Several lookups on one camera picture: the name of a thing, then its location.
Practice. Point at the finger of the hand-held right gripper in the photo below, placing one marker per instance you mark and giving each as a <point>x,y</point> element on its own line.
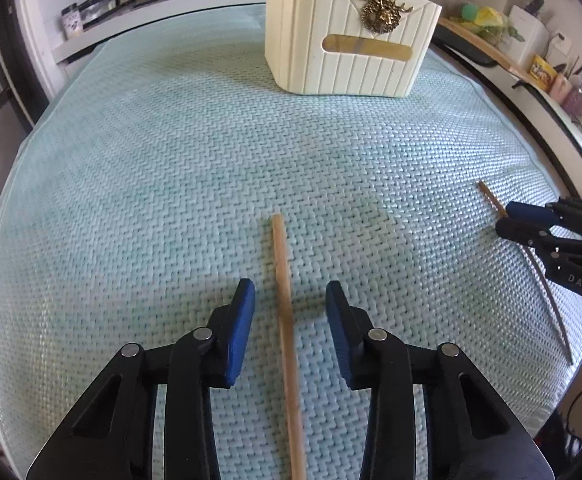
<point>528,212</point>
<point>521,232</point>

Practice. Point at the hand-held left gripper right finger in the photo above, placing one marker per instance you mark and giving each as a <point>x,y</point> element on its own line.
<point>341,332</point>

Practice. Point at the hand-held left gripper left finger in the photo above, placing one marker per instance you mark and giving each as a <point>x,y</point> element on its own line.
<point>238,332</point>

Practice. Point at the wooden chopstick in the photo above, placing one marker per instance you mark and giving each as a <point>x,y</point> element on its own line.
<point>491,200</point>
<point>283,285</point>

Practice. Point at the cream ribbed utensil holder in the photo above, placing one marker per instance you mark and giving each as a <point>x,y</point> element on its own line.
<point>321,60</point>

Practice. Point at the pink packet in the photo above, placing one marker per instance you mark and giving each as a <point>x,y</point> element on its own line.
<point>560,89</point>

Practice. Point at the yellow snack packet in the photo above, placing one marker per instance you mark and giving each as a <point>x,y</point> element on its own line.
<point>543,70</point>

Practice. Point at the wooden cutting board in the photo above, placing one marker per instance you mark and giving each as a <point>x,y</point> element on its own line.
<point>491,55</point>

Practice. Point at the teal woven mat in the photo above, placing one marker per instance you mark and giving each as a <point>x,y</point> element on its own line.
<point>171,185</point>

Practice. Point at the black pan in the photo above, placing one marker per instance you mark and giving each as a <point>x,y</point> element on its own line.
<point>463,45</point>

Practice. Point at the white knife block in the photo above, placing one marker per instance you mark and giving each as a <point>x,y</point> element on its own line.
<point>526,30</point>

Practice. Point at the yellow green sponge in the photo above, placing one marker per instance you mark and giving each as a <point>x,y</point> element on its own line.
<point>481,20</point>

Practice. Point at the clear spice rack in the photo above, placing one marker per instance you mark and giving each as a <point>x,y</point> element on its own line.
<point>98,10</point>

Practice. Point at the white spice jar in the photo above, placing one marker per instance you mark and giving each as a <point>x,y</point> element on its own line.
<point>72,21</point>

